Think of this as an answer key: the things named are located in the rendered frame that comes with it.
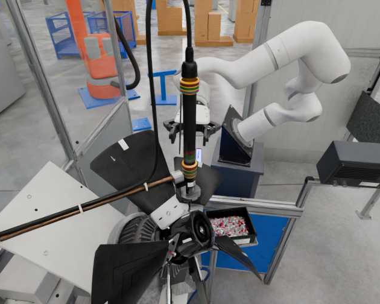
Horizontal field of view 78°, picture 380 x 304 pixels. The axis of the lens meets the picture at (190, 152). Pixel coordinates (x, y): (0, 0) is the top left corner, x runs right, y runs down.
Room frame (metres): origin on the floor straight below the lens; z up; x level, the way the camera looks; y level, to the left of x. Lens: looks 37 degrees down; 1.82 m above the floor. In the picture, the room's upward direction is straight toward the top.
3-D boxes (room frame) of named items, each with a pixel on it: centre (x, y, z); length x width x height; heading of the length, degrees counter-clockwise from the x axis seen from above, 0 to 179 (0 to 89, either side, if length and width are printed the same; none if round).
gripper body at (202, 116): (0.62, -0.01, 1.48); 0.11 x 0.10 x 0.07; 173
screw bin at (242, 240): (0.69, -0.19, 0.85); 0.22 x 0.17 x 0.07; 97
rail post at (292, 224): (0.81, -0.57, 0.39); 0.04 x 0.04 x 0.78; 83
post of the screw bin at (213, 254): (0.68, -0.13, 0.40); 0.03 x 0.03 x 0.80; 8
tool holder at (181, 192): (0.51, 0.01, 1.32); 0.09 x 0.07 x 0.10; 118
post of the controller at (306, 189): (0.81, -0.57, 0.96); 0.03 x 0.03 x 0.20; 83
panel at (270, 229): (0.86, -0.14, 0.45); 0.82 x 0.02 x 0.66; 83
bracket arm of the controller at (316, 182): (0.79, -0.67, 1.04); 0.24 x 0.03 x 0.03; 83
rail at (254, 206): (0.86, -0.14, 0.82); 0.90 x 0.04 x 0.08; 83
